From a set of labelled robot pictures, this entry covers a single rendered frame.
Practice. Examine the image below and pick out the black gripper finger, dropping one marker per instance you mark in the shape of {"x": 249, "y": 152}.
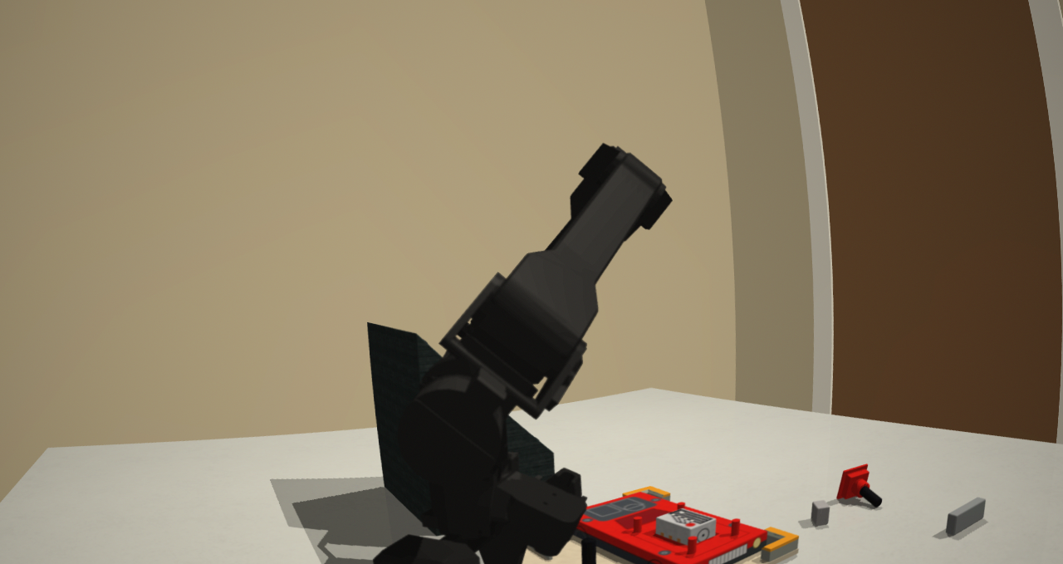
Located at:
{"x": 503, "y": 549}

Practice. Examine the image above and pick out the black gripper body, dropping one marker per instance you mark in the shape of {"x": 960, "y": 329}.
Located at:
{"x": 452, "y": 514}

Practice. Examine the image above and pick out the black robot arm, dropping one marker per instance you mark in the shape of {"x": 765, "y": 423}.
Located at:
{"x": 524, "y": 327}

